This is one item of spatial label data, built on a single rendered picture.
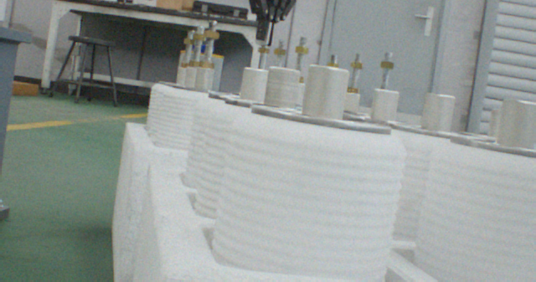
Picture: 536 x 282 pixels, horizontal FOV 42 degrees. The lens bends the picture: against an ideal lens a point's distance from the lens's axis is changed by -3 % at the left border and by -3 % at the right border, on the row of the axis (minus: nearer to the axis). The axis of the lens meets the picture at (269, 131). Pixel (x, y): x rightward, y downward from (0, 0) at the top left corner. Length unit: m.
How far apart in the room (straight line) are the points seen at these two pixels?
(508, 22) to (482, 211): 5.77
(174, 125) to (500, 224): 0.55
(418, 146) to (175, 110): 0.44
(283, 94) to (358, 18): 5.52
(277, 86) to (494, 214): 0.18
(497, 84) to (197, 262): 5.79
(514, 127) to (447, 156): 0.04
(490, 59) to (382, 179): 5.70
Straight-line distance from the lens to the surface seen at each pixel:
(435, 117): 0.53
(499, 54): 6.11
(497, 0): 6.11
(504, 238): 0.39
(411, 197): 0.50
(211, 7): 5.47
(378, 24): 6.02
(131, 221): 0.84
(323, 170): 0.34
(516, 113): 0.42
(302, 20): 6.01
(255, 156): 0.35
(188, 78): 1.02
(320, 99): 0.38
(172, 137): 0.87
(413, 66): 6.02
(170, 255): 0.35
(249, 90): 0.61
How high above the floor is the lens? 0.26
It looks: 3 degrees down
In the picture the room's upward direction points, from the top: 9 degrees clockwise
